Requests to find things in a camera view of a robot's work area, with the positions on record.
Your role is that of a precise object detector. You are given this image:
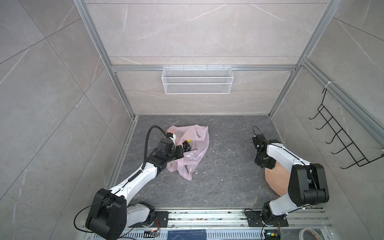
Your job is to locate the pink plastic bag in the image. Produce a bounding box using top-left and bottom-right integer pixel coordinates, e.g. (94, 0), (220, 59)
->
(167, 125), (210, 181)

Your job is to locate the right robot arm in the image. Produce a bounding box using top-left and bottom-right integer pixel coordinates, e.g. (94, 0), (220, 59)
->
(252, 134), (330, 225)

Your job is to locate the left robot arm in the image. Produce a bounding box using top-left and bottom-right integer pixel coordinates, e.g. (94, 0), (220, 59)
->
(85, 133), (184, 240)

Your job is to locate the pink wavy plate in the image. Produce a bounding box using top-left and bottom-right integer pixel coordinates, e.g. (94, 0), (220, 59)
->
(265, 162), (291, 196)

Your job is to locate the roll of tape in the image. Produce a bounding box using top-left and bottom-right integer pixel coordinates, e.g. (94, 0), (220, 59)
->
(298, 228), (322, 240)

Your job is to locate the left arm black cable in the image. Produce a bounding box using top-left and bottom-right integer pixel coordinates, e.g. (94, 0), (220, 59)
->
(142, 125), (169, 170)

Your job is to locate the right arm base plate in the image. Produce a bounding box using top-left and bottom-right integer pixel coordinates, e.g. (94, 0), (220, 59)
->
(244, 210), (289, 228)

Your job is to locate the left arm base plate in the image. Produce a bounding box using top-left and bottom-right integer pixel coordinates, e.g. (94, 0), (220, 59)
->
(130, 211), (170, 228)

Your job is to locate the white wire mesh basket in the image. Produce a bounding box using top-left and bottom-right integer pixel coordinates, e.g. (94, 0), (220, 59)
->
(162, 67), (234, 95)

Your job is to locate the black wire hook rack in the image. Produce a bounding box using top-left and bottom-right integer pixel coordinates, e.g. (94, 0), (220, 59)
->
(309, 88), (384, 170)

